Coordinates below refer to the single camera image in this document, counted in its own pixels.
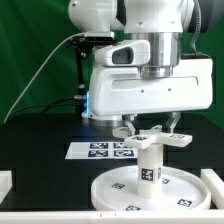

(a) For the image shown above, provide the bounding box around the grey camera cable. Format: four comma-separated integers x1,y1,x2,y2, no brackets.
3,33,86,125

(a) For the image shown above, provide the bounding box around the black camera on stand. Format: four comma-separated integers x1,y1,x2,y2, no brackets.
68,32,115,48

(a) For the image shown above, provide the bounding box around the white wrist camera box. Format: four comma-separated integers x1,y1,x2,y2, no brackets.
95,40,151,67

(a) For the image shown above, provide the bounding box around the black camera stand pole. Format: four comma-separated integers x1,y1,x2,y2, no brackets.
75,48,87,113

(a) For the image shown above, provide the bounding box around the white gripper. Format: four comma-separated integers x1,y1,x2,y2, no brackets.
89,58,213,134

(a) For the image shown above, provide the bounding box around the white marker tag plate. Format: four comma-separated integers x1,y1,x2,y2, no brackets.
65,142,138,160

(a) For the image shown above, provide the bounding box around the white left border block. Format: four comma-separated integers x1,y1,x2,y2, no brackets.
0,171,12,204

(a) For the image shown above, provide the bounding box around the white cross-shaped table base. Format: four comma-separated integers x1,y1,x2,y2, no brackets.
113,126,193,150

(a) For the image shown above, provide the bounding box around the white right border block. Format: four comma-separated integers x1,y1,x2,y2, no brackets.
201,169,224,210

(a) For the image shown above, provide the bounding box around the white front border rail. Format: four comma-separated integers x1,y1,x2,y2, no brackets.
0,210,224,224

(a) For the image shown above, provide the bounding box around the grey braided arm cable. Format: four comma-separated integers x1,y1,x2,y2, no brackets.
181,0,212,59

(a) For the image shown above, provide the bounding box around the white round table top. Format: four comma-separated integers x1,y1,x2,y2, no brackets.
91,165,211,211

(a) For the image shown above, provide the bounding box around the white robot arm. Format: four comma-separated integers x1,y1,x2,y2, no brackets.
68,0,224,135

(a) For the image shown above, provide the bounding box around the black cable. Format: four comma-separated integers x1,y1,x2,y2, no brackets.
6,97,84,122

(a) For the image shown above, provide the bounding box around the white border block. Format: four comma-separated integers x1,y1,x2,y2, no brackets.
201,169,224,210
0,171,12,204

